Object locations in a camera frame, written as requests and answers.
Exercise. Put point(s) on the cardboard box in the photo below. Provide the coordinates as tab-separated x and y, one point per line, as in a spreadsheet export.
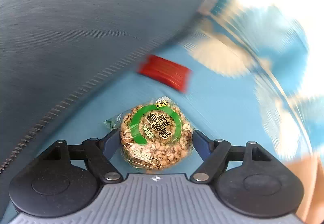
309	169

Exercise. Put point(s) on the small red snack packet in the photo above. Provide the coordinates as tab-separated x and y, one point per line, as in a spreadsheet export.
167	72

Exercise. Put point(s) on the blue white patterned cover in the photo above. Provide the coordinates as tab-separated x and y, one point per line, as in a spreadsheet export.
256	81

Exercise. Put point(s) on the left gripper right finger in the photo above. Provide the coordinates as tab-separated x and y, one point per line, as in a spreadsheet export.
214	154

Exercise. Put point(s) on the green round nut cracker pack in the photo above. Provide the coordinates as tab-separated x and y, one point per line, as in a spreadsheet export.
155	135

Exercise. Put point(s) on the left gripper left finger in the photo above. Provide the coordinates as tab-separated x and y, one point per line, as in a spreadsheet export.
98	153

